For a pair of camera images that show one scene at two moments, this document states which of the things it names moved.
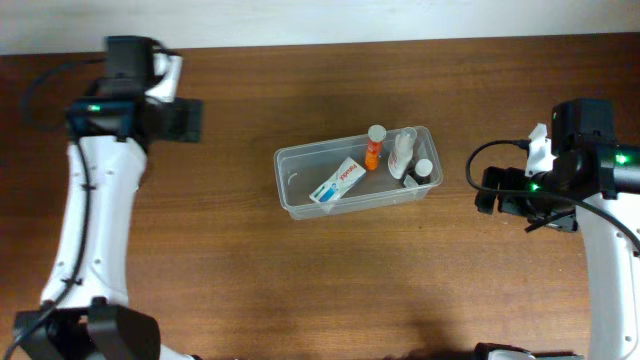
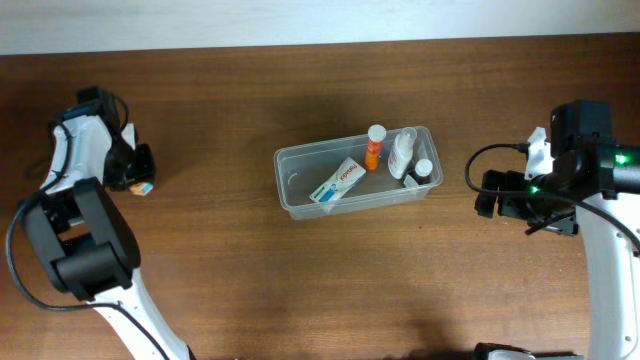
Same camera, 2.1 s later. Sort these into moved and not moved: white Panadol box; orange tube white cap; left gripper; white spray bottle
Moved: left gripper
Not moved: white spray bottle; orange tube white cap; white Panadol box
